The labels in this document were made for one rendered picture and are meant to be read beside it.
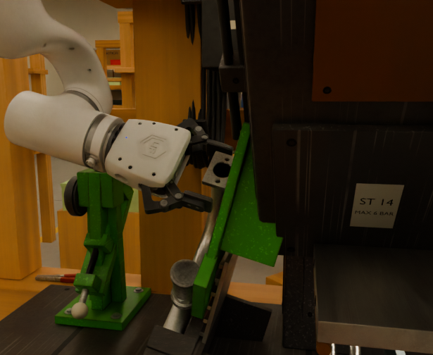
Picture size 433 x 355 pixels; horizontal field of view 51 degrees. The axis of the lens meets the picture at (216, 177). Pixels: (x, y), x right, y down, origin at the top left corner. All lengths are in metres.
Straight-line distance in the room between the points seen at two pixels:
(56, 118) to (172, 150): 0.17
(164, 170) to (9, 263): 0.64
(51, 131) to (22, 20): 0.15
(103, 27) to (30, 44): 10.78
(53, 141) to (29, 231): 0.53
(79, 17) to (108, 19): 0.70
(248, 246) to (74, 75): 0.38
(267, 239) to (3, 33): 0.40
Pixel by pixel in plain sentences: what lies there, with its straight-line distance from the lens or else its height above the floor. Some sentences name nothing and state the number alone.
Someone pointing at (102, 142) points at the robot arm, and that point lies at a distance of 0.64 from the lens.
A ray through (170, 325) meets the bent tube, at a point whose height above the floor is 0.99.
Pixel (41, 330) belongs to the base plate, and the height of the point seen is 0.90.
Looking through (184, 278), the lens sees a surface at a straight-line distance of 0.57.
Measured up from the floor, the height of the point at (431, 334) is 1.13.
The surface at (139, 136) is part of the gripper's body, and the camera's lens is 0.65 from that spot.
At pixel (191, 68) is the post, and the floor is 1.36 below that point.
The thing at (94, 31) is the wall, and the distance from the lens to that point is 11.46.
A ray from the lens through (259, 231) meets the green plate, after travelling 0.55.
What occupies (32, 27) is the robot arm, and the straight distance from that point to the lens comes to 0.63.
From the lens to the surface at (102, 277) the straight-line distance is 0.85.
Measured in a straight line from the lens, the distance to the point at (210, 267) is 0.55.
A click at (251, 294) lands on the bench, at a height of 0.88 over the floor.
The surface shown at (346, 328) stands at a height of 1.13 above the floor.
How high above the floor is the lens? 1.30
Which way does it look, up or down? 10 degrees down
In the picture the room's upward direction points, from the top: straight up
